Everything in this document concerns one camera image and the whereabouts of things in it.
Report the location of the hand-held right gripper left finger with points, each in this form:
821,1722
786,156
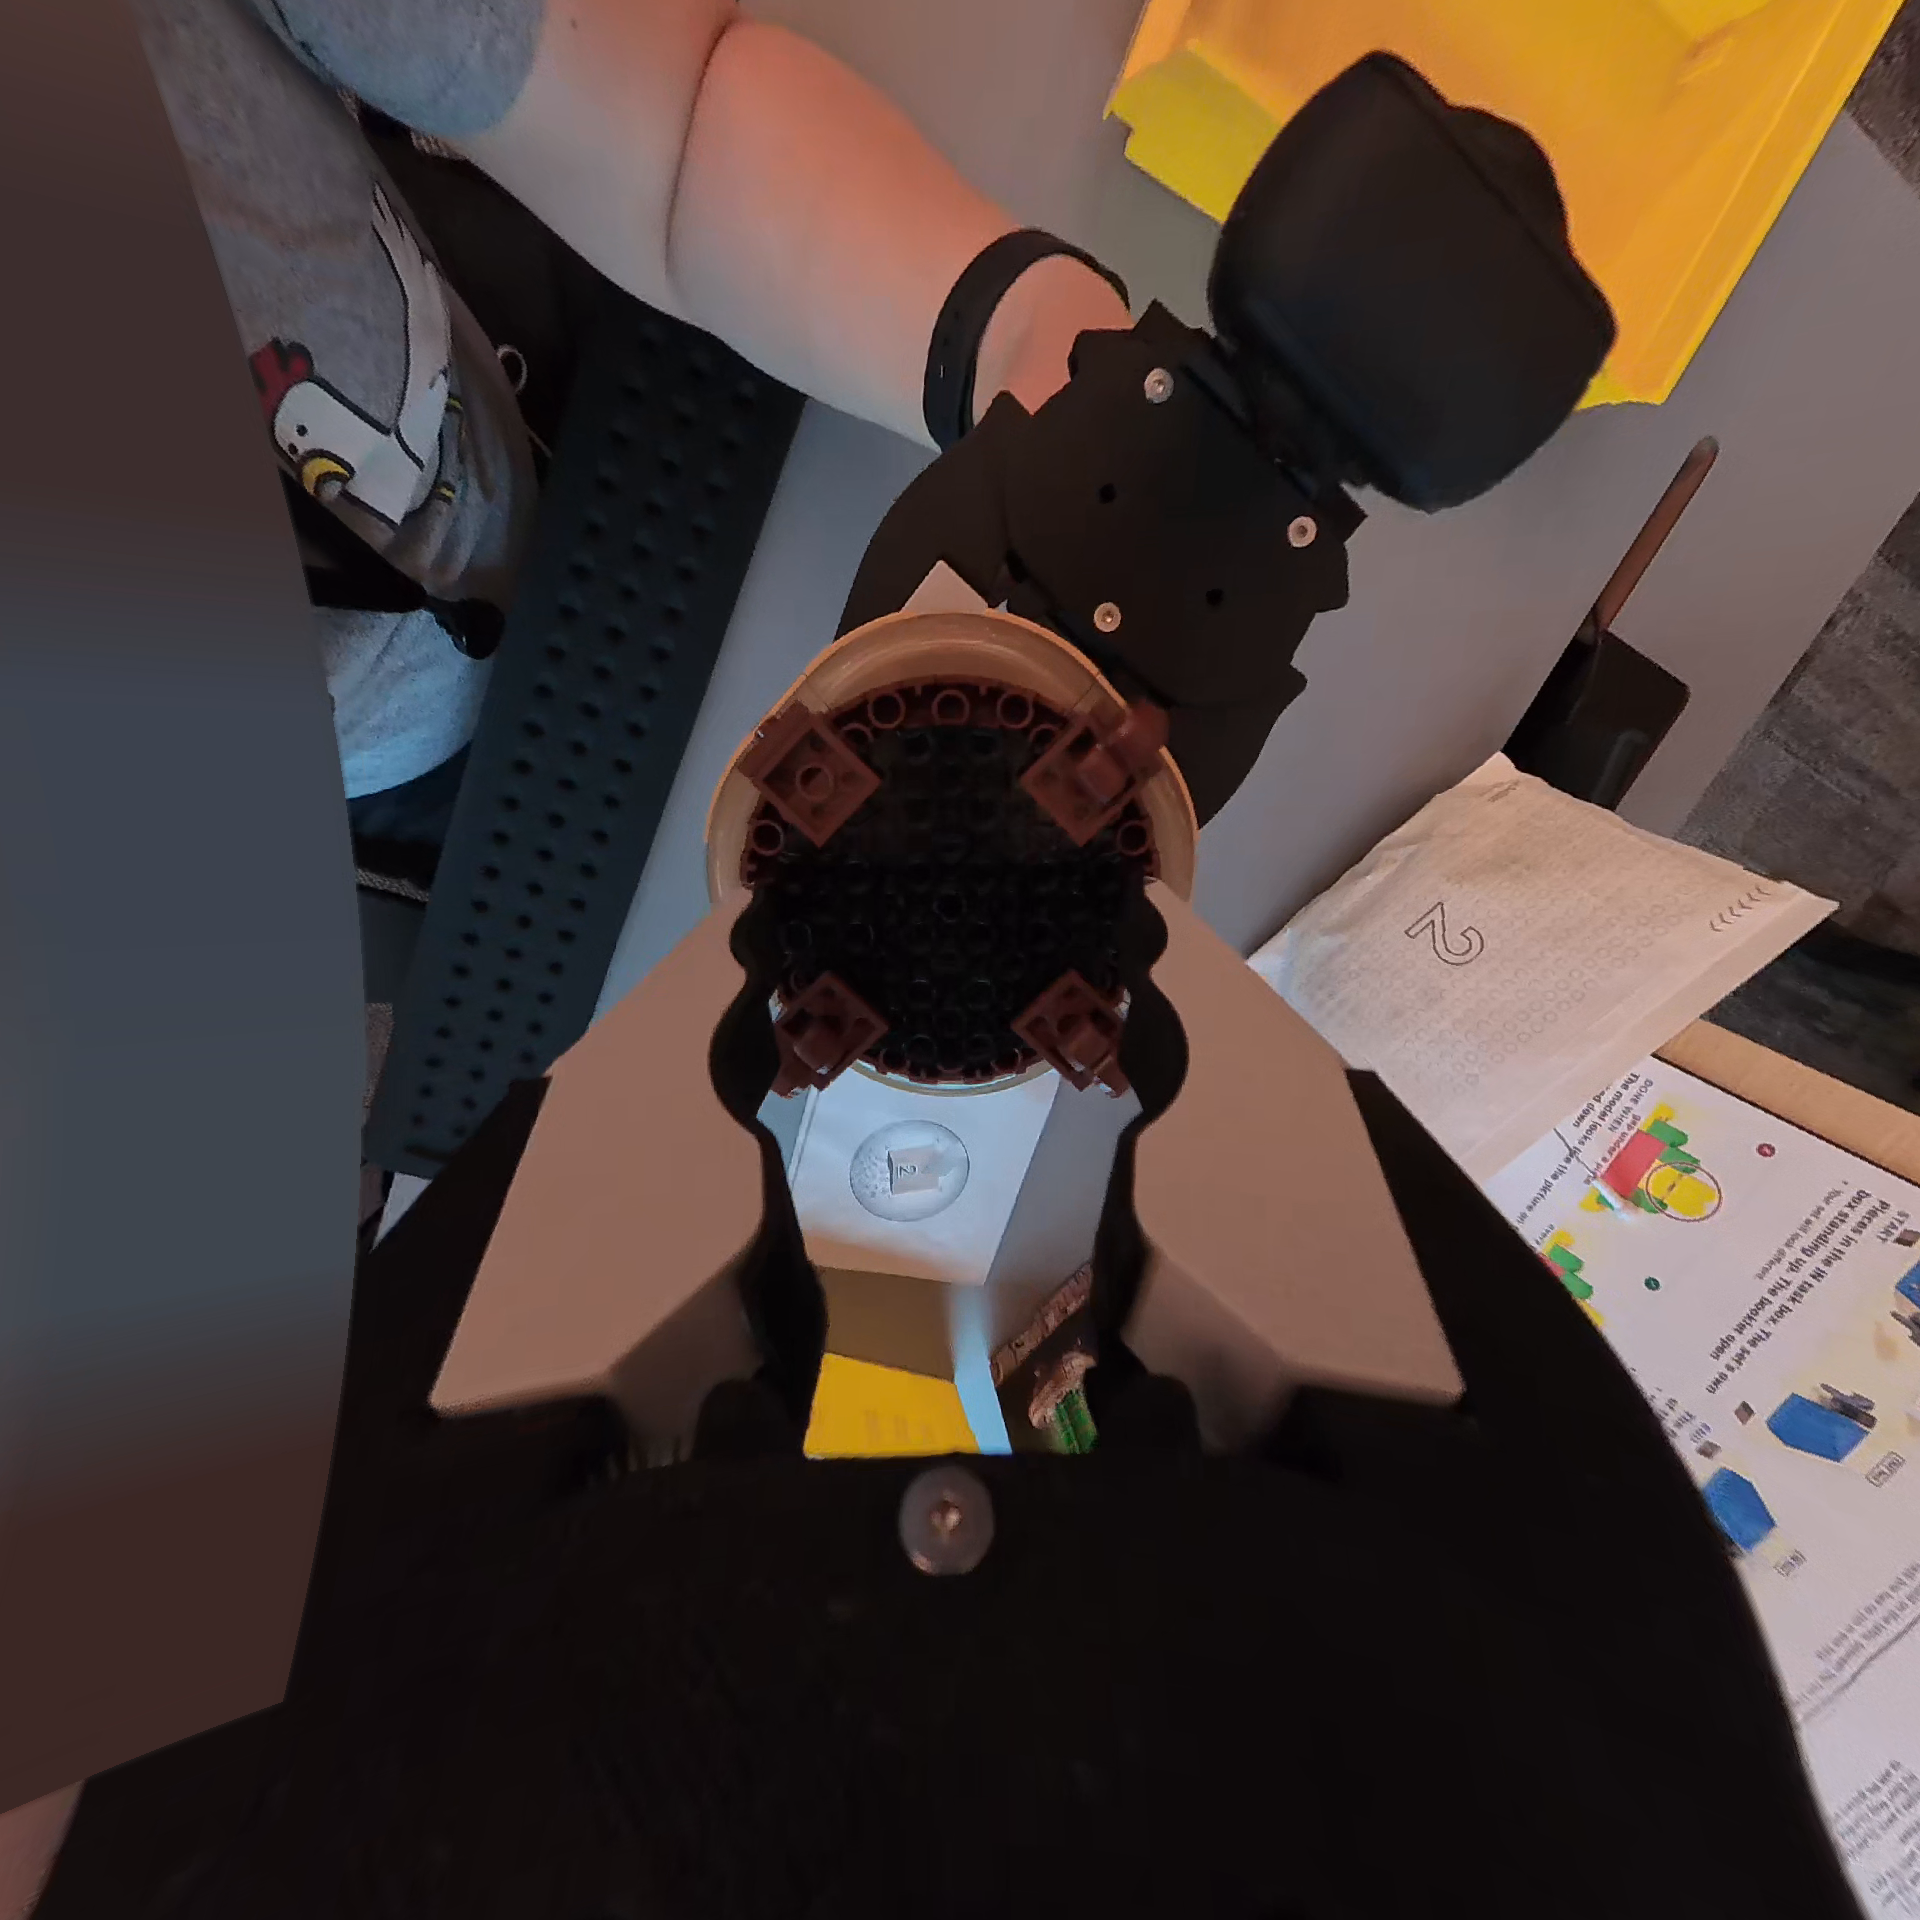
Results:
599,1200

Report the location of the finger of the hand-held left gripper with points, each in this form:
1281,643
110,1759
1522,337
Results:
950,592

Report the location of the person's left forearm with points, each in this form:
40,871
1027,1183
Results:
779,194

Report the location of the dark blue studded strip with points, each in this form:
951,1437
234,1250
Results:
599,674

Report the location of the small white numbered paper bag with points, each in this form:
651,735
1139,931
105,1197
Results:
997,1185

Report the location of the printed instruction sheet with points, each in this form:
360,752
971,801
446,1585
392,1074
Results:
1785,1349

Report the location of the person's left hand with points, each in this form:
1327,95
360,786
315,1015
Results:
1050,323

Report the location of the round brown brick model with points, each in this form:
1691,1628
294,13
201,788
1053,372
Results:
953,884

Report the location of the cardboard board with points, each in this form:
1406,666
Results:
1816,1095

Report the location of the black wristband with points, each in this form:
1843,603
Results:
961,323

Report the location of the grey desk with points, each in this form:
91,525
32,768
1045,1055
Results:
1499,555

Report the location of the yellow plastic bin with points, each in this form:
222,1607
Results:
1695,165

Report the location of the large white numbered paper bag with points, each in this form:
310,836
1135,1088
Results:
1529,961

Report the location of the green brick model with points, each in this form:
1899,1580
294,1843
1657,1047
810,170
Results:
1058,1372

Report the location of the yellow box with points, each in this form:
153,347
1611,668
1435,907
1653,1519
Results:
886,1405

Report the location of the grey chicken print shirt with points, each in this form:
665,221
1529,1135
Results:
375,345

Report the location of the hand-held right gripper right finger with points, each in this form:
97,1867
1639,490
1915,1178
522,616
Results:
1277,1200

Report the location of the black stand with brown rod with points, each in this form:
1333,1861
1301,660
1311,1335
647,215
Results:
1606,704

